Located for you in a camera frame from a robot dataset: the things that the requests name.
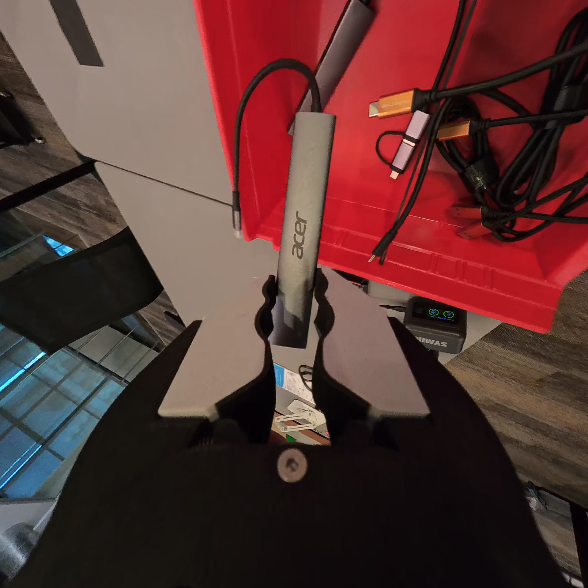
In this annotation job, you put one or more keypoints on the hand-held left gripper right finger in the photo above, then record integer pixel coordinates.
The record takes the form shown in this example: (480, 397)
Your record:
(372, 367)

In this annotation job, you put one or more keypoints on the silver USB hub white tag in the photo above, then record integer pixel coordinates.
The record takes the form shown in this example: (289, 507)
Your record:
(344, 41)

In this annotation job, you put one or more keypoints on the black charger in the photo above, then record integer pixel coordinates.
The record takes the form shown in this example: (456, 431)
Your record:
(432, 335)

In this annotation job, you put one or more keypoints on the red plastic bin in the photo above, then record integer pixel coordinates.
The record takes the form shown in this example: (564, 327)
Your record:
(514, 276)

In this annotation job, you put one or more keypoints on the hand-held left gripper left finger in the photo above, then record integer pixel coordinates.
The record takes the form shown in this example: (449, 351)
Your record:
(216, 367)

